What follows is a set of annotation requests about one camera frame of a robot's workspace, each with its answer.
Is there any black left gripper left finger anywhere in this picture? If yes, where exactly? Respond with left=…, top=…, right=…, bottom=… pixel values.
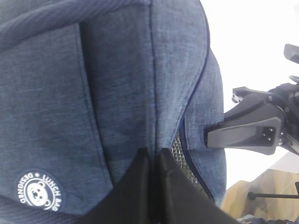
left=77, top=148, right=151, bottom=224

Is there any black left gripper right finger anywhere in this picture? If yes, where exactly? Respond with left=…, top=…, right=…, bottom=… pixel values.
left=157, top=148, right=238, bottom=224

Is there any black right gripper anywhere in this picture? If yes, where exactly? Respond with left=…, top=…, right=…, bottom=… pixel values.
left=205, top=83, right=299, bottom=155

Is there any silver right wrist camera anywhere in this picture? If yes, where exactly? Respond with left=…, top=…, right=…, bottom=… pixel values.
left=284, top=44, right=299, bottom=64

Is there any navy blue lunch bag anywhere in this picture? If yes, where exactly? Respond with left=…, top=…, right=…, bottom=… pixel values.
left=0, top=0, right=226, bottom=222

